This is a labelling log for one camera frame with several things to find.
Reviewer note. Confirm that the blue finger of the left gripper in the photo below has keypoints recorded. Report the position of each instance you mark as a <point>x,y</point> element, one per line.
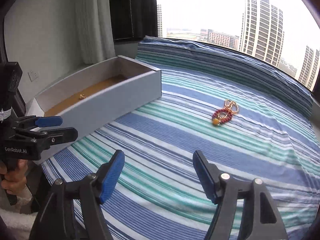
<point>49,121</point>
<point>61,135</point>

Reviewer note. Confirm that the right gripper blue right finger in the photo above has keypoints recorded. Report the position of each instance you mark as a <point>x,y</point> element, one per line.
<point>208,175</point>

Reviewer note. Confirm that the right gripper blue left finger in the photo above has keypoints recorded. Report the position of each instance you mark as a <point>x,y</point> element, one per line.
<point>108,175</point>

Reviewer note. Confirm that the white fleece sleeve forearm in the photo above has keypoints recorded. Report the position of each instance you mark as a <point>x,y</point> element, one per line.
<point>17,225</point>

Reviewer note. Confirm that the person left hand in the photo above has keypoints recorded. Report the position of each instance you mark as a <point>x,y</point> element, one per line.
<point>14,181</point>

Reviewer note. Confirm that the white cardboard box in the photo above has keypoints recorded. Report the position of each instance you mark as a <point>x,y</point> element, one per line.
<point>99,94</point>

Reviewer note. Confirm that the blue striped bed sheet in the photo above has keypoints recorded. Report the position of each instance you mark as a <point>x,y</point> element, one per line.
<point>247,117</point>

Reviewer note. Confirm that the white wall socket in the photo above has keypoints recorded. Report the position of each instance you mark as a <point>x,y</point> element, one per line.
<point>33,75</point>

